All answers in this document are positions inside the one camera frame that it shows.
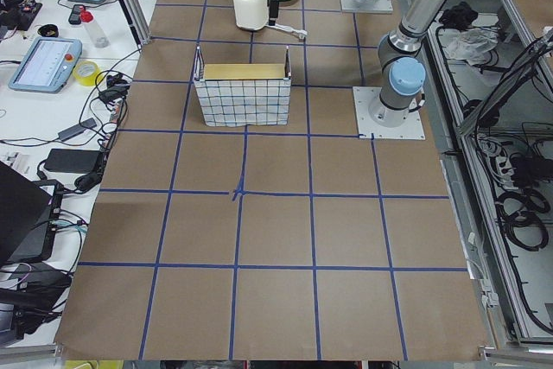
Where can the white toaster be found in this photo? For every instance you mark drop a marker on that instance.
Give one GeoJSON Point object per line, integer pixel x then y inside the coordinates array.
{"type": "Point", "coordinates": [251, 14]}

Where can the clear bottle red cap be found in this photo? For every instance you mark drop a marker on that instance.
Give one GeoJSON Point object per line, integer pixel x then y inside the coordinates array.
{"type": "Point", "coordinates": [93, 29]}

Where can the yellow tape roll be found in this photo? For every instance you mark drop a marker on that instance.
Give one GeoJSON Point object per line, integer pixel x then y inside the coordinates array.
{"type": "Point", "coordinates": [86, 73]}

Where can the black power adapter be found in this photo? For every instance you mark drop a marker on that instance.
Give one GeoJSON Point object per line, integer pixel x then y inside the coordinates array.
{"type": "Point", "coordinates": [72, 161]}

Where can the black laptop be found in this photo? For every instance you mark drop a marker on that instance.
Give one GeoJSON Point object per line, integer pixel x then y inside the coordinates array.
{"type": "Point", "coordinates": [28, 212]}

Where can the wire basket with wood shelf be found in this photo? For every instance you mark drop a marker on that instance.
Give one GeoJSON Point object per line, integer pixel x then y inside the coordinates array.
{"type": "Point", "coordinates": [240, 94]}

